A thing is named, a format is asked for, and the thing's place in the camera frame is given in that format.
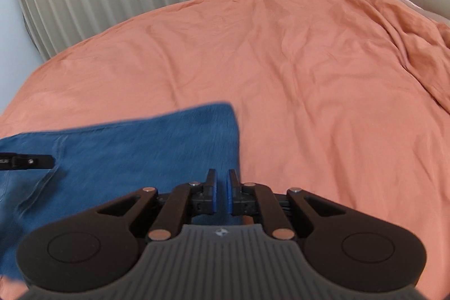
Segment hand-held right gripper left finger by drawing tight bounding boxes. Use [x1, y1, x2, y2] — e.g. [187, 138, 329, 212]
[96, 168, 218, 242]

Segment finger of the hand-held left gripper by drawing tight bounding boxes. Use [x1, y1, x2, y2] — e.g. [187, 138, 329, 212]
[10, 154, 54, 170]

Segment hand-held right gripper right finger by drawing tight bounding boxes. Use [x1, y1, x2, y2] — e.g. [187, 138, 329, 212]
[228, 169, 347, 241]

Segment blue denim pants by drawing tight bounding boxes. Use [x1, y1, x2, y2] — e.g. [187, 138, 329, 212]
[0, 103, 244, 284]

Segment orange blanket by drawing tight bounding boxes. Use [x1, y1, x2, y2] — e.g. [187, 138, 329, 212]
[0, 0, 450, 300]

